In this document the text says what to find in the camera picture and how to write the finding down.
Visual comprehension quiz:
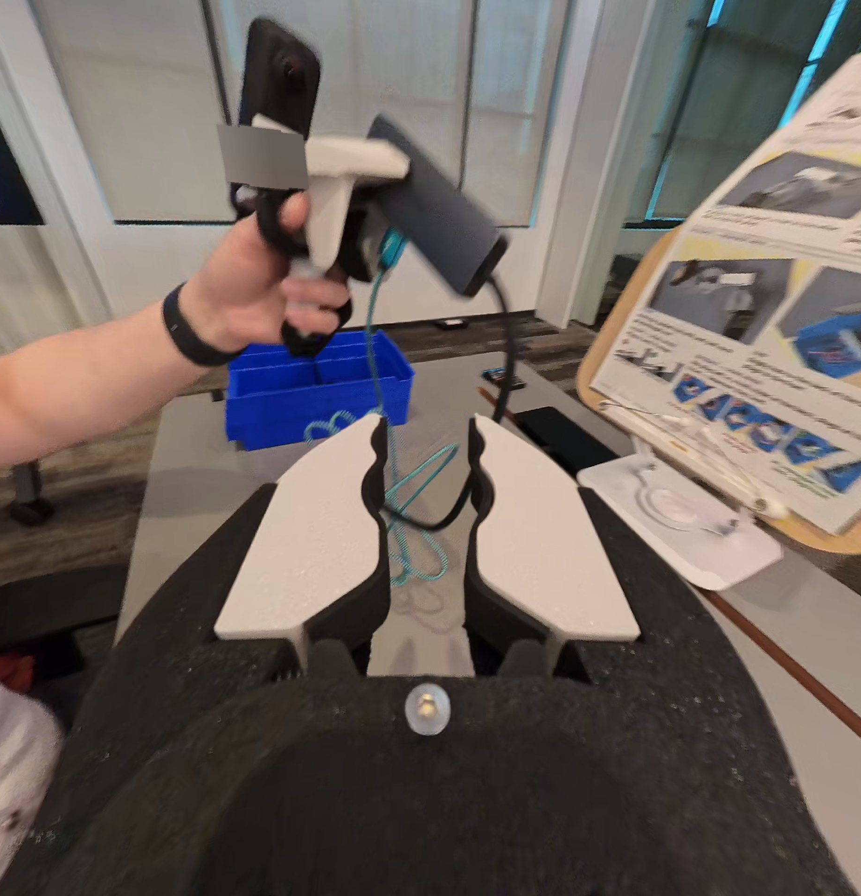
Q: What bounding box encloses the red black bag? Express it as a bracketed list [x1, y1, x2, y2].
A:
[0, 650, 38, 695]

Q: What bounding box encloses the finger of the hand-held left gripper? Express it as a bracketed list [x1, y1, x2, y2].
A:
[306, 135, 412, 181]

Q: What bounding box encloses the teal braided usb cable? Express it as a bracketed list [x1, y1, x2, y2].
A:
[303, 230, 463, 588]

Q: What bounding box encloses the black wristband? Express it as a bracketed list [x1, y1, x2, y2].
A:
[161, 282, 246, 368]

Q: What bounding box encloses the printed instruction sheet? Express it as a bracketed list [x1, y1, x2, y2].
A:
[590, 52, 861, 536]

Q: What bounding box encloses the large white shaded window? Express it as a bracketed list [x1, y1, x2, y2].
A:
[32, 0, 571, 228]

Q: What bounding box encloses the black chair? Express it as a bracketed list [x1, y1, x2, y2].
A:
[0, 563, 131, 708]

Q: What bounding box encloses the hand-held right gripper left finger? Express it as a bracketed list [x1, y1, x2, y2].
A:
[214, 413, 391, 676]

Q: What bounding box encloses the dark glass window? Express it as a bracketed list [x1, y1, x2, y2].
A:
[626, 0, 861, 232]

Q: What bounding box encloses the blue bin with black divider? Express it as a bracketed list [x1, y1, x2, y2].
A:
[224, 329, 415, 451]

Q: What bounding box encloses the black monitor screen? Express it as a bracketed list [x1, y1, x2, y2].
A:
[0, 91, 47, 227]

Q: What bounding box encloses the dark cabinet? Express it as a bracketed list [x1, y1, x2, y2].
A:
[598, 252, 647, 326]

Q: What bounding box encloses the wide grey usb hub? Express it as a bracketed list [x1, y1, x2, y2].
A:
[366, 114, 519, 533]

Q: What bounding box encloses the black phone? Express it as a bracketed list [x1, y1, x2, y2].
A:
[514, 406, 613, 477]

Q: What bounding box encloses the person's left hand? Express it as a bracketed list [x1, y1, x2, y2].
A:
[181, 192, 354, 351]

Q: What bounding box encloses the person's pale shirt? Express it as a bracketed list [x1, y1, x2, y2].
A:
[0, 675, 64, 876]

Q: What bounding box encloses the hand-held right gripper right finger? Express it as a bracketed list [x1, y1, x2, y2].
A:
[464, 413, 643, 674]

